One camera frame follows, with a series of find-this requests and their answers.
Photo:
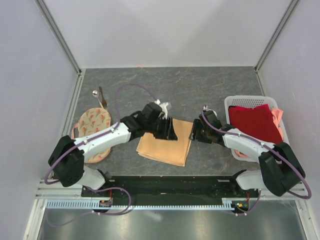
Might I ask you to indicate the pink cloth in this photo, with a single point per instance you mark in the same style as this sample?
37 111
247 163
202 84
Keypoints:
278 117

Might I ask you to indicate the metal spoon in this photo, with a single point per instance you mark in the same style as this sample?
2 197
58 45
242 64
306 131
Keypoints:
96 95

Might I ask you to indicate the grey slotted cable duct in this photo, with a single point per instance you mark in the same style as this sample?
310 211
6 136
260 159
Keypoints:
96 204

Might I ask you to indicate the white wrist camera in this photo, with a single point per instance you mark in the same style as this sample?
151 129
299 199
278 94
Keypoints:
206 108
165 106

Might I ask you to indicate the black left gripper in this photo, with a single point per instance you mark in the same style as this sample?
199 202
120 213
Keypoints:
168 132

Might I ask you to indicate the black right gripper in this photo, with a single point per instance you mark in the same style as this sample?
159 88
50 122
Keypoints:
197 125

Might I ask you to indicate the aluminium frame post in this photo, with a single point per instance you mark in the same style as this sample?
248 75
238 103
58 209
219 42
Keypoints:
276 33
58 34

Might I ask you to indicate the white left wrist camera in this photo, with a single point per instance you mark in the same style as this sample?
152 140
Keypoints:
165 106

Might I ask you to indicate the floral oven mitt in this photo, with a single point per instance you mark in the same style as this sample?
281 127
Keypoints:
92 121

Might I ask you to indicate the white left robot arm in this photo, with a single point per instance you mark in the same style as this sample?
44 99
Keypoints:
68 158

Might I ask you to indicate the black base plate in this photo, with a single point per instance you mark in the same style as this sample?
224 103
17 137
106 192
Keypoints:
180 190

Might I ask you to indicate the right aluminium frame post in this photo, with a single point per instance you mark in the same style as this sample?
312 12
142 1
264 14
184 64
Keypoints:
276 33

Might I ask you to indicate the red cloth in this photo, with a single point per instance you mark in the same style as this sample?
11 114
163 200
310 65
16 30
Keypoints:
255 122

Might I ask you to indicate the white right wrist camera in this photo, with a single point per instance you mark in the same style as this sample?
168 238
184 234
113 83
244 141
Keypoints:
206 108

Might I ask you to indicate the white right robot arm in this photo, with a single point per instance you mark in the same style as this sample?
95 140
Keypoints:
279 169

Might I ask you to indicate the peach cloth napkin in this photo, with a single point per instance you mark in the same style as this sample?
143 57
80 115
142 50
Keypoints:
172 152

